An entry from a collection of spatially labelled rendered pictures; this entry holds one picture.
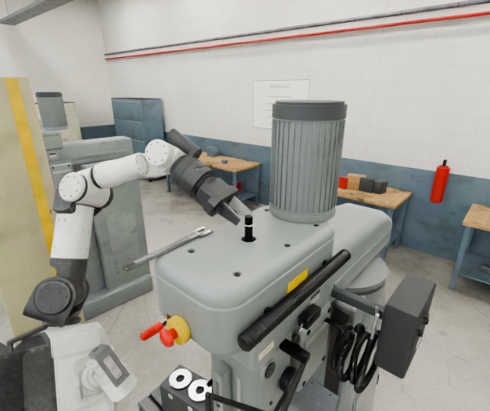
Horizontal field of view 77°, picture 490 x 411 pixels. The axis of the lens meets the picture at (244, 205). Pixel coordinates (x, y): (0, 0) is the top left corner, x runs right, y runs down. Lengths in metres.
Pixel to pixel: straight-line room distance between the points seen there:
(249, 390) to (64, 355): 0.46
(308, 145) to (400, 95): 4.14
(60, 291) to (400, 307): 0.84
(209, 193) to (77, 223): 0.38
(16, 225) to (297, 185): 1.86
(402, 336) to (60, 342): 0.84
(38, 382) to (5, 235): 1.55
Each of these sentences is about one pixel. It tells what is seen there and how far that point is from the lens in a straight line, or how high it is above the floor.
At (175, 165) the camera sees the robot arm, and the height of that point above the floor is 2.06.
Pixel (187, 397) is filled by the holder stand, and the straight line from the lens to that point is 1.41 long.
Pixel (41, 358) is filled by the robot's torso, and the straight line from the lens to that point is 0.89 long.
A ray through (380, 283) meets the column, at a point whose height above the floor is 1.55.
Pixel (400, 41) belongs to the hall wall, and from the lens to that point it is 4.98.
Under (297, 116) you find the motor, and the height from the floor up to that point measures 2.18.
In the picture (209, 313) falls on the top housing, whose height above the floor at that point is 1.84.
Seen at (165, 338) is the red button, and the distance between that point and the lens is 0.70.
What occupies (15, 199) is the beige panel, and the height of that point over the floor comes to 1.62.
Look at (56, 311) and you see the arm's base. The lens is 0.90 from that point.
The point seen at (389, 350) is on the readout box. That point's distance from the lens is 0.99.
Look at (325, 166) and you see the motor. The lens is 0.85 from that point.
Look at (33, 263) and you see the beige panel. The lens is 2.45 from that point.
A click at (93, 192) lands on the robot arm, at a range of 0.92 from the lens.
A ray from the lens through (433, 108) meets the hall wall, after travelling 4.82.
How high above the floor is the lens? 2.24
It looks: 21 degrees down
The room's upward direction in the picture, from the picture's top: straight up
